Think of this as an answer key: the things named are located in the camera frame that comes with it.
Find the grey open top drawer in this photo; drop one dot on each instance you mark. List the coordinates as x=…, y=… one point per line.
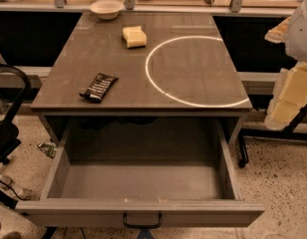
x=178, y=167

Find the white bowl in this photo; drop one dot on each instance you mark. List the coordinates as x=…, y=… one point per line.
x=107, y=9

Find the green wrapper on floor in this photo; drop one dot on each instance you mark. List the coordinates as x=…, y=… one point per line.
x=49, y=149

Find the grey cabinet with top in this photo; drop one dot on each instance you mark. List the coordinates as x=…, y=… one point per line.
x=183, y=70

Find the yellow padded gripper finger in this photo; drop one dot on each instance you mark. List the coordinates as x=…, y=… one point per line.
x=278, y=33
x=289, y=97

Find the blue stand under drawer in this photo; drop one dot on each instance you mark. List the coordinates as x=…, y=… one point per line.
x=145, y=234

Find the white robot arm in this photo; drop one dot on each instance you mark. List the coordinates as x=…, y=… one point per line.
x=296, y=36

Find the black office chair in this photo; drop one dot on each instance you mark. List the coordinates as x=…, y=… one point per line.
x=8, y=131

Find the yellow sponge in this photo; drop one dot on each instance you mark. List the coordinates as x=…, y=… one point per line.
x=135, y=36

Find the black snack bar wrapper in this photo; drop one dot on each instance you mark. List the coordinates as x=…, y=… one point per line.
x=98, y=88

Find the black drawer handle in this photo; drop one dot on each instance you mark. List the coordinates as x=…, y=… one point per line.
x=142, y=221

